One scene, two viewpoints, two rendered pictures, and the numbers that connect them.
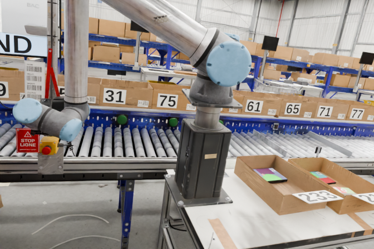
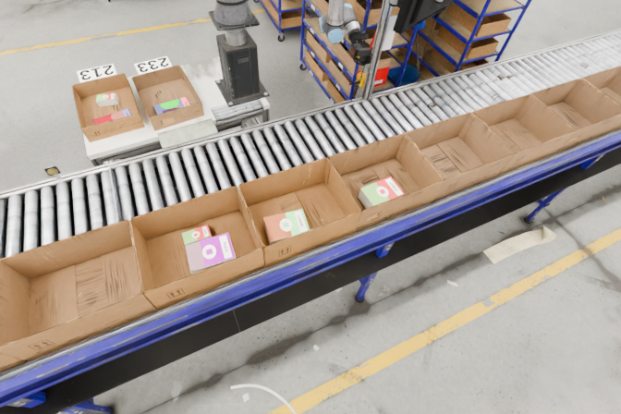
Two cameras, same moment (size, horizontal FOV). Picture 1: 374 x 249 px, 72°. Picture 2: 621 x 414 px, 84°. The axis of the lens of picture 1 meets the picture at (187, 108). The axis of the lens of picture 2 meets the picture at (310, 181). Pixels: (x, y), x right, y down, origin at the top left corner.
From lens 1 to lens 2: 298 cm
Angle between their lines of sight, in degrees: 113
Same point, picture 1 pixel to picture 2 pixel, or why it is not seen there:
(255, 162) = (178, 115)
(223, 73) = not seen: outside the picture
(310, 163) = (105, 127)
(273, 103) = (37, 255)
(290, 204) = (173, 73)
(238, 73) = not seen: outside the picture
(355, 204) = (112, 84)
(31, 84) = (389, 35)
